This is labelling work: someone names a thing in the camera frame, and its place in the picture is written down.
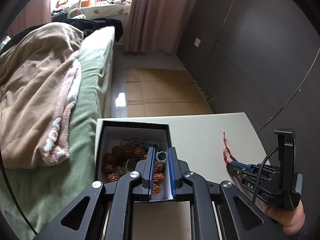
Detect white wall socket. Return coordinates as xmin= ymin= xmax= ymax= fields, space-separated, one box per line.
xmin=194 ymin=38 xmax=201 ymax=48

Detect black cable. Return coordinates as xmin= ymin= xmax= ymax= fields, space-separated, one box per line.
xmin=252 ymin=146 xmax=281 ymax=204

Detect black clothing on bed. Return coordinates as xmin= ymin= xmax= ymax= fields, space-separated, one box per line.
xmin=3 ymin=18 xmax=124 ymax=48

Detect flattened cardboard sheet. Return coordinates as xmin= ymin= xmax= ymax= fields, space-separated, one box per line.
xmin=126 ymin=68 xmax=213 ymax=117

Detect silver ring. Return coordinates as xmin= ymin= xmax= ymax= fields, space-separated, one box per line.
xmin=156 ymin=151 xmax=168 ymax=164

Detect red cord bracelet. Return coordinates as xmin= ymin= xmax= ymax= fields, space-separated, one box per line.
xmin=222 ymin=132 xmax=238 ymax=165

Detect black jewelry box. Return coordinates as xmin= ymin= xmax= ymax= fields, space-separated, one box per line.
xmin=94 ymin=118 xmax=173 ymax=202

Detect right hand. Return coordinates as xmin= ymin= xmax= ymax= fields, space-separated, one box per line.
xmin=267 ymin=200 xmax=305 ymax=236

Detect beige fleece blanket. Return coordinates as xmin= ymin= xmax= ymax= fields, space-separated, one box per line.
xmin=1 ymin=22 xmax=84 ymax=169

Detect pink curtain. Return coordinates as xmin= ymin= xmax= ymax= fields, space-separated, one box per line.
xmin=124 ymin=0 xmax=194 ymax=53

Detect dark wardrobe doors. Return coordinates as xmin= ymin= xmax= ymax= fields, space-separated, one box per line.
xmin=177 ymin=0 xmax=319 ymax=158

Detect brown rudraksha bead bracelet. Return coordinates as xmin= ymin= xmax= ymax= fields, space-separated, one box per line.
xmin=102 ymin=143 xmax=166 ymax=195

